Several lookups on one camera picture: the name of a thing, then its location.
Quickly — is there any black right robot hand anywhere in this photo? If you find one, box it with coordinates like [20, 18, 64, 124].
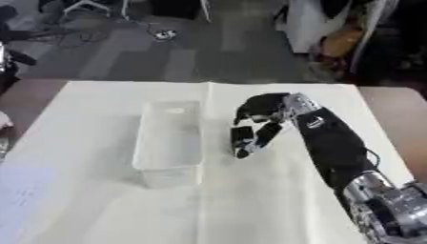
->
[228, 91, 384, 193]

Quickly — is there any clear plastic box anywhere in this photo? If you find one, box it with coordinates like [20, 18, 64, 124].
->
[130, 100, 206, 189]

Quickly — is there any small white floor device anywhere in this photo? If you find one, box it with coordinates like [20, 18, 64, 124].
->
[153, 29, 179, 41]

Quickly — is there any black equipment stand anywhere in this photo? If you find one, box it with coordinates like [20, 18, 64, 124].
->
[0, 5, 39, 94]

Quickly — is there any brown bag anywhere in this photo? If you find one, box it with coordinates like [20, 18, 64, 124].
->
[316, 27, 366, 60]

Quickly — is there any white chair base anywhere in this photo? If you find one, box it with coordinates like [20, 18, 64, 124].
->
[58, 0, 135, 21]

